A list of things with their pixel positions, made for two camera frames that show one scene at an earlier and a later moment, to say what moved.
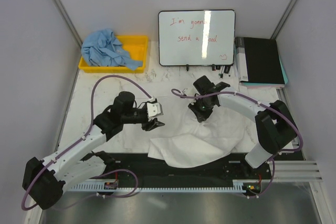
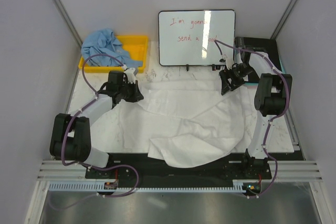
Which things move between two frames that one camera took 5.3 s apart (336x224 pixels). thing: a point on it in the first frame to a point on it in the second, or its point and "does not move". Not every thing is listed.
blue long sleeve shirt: [102, 48] does not move
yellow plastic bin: [135, 46] does not move
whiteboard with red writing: [194, 38] does not move
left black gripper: [147, 126] to [136, 95]
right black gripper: [201, 116] to [225, 74]
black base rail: [121, 166] does not move
